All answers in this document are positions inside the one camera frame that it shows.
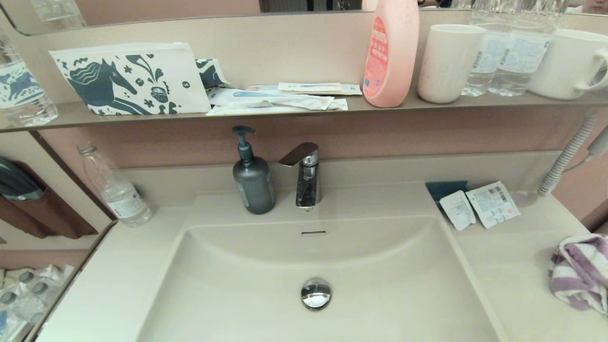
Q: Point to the small white horse print pouch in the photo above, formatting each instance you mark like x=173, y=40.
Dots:
x=211, y=72

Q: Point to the brown fabric bag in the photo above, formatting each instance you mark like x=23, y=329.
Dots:
x=50, y=216

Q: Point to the dark blue tray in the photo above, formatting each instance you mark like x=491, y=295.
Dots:
x=445, y=188

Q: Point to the grey wall shelf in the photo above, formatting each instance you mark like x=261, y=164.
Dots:
x=475, y=105

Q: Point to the grey pump soap bottle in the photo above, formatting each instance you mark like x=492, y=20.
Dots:
x=253, y=187

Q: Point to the wall mirror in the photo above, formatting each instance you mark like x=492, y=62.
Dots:
x=166, y=9

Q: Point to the slim packet with blue stripe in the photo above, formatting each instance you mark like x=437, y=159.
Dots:
x=309, y=87

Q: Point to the large white horse print pouch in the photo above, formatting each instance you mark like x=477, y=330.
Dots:
x=133, y=80

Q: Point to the chrome sink drain stopper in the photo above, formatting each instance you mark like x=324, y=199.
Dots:
x=316, y=293

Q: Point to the clear labelled water bottle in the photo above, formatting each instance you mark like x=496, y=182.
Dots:
x=476, y=80
x=521, y=61

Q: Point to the small white sachet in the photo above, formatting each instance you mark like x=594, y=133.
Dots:
x=458, y=210

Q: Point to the chrome faucet spout body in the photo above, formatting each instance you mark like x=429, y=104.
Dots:
x=308, y=190

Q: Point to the black hair dryer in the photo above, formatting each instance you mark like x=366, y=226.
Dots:
x=15, y=183

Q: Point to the purple white striped towel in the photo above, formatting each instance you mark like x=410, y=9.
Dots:
x=579, y=270

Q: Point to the beige ceramic sink basin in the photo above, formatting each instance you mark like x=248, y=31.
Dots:
x=237, y=285

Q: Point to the grey hair dryer handset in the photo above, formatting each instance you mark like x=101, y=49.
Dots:
x=599, y=145

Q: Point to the water bottle blue horse label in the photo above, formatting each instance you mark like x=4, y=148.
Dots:
x=23, y=90

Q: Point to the shrink wrapped water bottle pack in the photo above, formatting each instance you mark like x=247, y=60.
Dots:
x=28, y=299

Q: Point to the long plain white packet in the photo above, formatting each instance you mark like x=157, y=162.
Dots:
x=282, y=110

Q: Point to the white toothbrush packet blue print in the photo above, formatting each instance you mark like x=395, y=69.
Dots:
x=268, y=98

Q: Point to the white sachet with barcode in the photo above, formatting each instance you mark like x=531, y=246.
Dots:
x=493, y=204

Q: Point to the pink lotion bottle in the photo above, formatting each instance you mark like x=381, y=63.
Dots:
x=393, y=57

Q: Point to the wide flat white packet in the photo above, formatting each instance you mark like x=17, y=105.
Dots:
x=352, y=90

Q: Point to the clear nearly empty plastic bottle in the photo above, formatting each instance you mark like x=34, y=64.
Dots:
x=116, y=194

